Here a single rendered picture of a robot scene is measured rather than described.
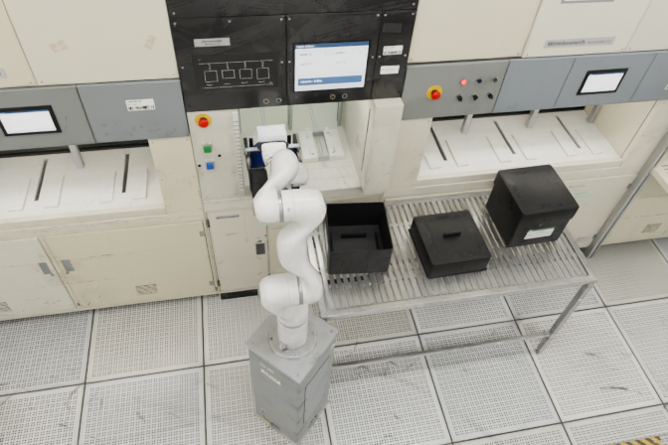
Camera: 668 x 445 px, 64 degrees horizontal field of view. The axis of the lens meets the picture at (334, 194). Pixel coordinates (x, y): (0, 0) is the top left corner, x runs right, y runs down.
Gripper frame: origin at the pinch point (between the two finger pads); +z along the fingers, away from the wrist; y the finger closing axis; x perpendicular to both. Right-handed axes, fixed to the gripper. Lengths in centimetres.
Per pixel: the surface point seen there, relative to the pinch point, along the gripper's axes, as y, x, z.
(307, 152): 20.1, -34.8, 25.6
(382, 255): 42, -36, -42
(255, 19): -4, 54, 1
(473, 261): 84, -41, -48
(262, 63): -2.3, 36.1, 1.4
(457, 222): 83, -39, -27
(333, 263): 21, -40, -40
